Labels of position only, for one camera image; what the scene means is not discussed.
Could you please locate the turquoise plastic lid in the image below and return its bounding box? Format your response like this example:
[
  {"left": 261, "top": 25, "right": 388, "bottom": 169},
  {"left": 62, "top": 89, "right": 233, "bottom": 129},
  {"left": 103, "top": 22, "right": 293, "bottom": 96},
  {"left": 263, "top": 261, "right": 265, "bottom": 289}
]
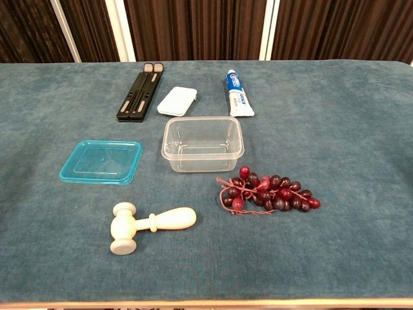
[{"left": 59, "top": 139, "right": 144, "bottom": 186}]

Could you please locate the clear plastic container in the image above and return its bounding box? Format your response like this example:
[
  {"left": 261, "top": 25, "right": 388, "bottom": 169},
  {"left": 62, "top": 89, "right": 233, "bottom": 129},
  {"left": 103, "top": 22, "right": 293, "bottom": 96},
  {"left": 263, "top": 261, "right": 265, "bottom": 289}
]
[{"left": 161, "top": 116, "right": 245, "bottom": 173}]

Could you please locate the white rectangular plastic case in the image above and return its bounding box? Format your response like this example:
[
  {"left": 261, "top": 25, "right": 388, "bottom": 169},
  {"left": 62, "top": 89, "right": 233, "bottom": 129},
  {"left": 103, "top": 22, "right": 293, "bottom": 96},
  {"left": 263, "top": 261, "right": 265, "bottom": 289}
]
[{"left": 157, "top": 86, "right": 198, "bottom": 118}]

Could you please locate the blue white toothpaste tube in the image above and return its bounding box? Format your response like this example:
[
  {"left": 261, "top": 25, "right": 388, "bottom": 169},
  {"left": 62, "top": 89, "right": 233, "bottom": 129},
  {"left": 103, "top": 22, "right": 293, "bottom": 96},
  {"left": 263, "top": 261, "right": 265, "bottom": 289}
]
[{"left": 224, "top": 69, "right": 256, "bottom": 118}]

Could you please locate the red plastic grape bunch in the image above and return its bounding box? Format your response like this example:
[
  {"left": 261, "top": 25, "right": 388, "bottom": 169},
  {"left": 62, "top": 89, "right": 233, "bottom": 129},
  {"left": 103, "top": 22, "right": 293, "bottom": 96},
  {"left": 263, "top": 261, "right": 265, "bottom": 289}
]
[{"left": 216, "top": 165, "right": 321, "bottom": 216}]

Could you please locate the black folding laptop stand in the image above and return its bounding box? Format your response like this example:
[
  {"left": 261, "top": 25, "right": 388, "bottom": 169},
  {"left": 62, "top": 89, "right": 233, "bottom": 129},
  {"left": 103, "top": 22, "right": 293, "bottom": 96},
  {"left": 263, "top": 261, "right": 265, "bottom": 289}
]
[{"left": 116, "top": 62, "right": 165, "bottom": 123}]

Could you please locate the cream wooden toy mallet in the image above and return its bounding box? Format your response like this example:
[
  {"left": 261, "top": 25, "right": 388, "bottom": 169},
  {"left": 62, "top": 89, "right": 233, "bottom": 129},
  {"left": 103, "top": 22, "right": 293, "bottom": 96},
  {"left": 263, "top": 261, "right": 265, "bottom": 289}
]
[{"left": 110, "top": 201, "right": 197, "bottom": 256}]

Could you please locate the teal table cloth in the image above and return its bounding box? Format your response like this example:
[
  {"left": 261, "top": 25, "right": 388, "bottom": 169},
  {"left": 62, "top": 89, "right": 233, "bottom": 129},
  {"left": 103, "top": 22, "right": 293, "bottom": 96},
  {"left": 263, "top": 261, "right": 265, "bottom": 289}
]
[{"left": 0, "top": 60, "right": 413, "bottom": 303}]

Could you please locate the dark brown pleated curtain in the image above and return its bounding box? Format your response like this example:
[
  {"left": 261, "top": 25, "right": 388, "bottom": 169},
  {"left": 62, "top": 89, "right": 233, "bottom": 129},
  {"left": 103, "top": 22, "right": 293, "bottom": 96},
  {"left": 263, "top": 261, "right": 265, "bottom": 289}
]
[{"left": 0, "top": 0, "right": 413, "bottom": 64}]

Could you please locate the thin white frame post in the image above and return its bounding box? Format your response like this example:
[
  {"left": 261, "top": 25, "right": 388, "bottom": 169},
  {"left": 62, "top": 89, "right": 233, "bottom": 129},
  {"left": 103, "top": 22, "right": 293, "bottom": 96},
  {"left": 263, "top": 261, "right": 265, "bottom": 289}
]
[{"left": 50, "top": 0, "right": 82, "bottom": 63}]

